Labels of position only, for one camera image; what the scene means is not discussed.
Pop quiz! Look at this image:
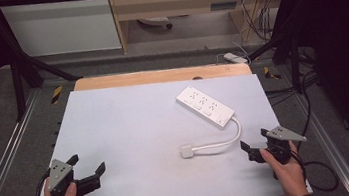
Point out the black metal frame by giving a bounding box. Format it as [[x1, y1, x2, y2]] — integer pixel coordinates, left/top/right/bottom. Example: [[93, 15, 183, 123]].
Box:
[[0, 0, 317, 131]]

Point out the white table mat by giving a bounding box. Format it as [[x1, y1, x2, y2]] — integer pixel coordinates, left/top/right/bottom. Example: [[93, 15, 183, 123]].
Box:
[[15, 63, 313, 196]]

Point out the white plug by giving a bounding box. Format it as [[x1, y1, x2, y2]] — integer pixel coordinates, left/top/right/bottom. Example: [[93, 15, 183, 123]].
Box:
[[179, 143, 196, 161]]

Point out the person's right hand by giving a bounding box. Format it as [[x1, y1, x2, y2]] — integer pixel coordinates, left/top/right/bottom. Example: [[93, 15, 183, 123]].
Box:
[[258, 139, 309, 196]]

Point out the bundle of hanging cables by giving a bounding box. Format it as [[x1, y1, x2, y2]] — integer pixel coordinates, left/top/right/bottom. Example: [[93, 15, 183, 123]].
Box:
[[238, 0, 285, 45]]

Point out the office chair base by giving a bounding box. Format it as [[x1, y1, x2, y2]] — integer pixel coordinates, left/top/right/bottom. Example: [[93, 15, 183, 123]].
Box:
[[137, 15, 174, 34]]

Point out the black floor cable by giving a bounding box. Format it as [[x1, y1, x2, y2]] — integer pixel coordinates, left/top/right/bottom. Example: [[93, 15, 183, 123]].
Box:
[[262, 69, 328, 155]]

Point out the white power cord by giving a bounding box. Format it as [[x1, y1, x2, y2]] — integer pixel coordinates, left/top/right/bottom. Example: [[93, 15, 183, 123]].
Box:
[[188, 115, 245, 153]]

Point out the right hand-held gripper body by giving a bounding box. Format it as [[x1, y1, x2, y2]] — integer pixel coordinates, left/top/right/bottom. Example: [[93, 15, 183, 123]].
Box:
[[260, 122, 312, 182]]

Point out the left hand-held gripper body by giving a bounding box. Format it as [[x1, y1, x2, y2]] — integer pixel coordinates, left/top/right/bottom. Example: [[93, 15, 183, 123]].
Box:
[[44, 155, 82, 196]]

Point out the white cabinet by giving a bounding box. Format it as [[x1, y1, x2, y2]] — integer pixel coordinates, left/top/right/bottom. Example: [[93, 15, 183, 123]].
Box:
[[0, 0, 123, 63]]

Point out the white floor power strip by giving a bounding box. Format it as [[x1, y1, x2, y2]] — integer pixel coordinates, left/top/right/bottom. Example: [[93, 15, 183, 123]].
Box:
[[222, 50, 249, 68]]

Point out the wooden table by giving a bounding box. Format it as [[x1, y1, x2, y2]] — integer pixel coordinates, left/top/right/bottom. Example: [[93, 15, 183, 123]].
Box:
[[72, 56, 253, 97]]

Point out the wooden desk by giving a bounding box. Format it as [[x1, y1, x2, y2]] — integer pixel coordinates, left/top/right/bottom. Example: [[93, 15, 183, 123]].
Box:
[[106, 0, 299, 56]]

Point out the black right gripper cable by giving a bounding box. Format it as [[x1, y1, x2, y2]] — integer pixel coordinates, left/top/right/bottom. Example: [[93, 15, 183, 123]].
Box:
[[289, 144, 341, 196]]

